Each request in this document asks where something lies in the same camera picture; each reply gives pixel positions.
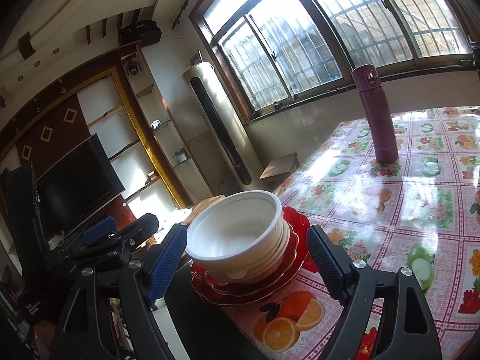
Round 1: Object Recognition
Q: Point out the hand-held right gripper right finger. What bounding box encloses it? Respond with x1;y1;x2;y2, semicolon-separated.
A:
305;224;439;360

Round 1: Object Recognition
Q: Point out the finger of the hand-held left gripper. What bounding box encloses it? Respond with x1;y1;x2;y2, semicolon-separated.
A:
52;215;117;259
69;213;161;271

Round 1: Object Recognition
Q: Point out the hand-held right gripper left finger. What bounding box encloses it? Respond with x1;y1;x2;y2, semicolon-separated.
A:
49;224;188;360

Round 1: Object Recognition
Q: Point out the cream disposable bowl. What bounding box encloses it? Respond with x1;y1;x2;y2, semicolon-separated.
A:
210;214;286;280
240;217;290;283

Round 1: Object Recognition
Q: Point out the white disposable bowl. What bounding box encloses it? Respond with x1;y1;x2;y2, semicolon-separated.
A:
185;190;283;280

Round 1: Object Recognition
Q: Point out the black television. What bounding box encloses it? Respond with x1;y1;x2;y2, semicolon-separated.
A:
35;132;126;239

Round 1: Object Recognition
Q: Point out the light wooden stool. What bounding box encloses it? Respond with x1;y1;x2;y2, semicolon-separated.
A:
191;194;226;226

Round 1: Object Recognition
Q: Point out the floral fruit print tablecloth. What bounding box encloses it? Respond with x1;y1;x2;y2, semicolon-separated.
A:
219;106;480;360

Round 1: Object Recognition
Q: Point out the dark wooden stool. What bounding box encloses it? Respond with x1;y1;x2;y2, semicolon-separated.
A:
259;152;301;190

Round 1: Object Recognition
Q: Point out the white tower air conditioner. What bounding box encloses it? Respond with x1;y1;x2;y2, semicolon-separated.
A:
181;62;253;186

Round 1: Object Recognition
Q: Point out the purple thermos bottle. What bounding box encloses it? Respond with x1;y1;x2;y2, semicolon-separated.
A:
350;64;399;163

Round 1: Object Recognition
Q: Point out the black figurine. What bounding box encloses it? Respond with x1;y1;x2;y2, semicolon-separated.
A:
122;54;145;79

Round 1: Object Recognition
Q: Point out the black bag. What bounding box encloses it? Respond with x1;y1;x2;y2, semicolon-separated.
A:
118;19;163;46

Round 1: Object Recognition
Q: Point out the barred window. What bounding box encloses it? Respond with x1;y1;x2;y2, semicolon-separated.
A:
189;0;475;121

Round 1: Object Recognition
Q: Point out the gold wall trim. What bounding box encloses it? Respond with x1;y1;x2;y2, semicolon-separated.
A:
86;67;192;211

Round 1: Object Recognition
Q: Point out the glass wall shelf unit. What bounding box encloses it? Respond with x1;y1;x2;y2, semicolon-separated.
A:
135;82;196;207

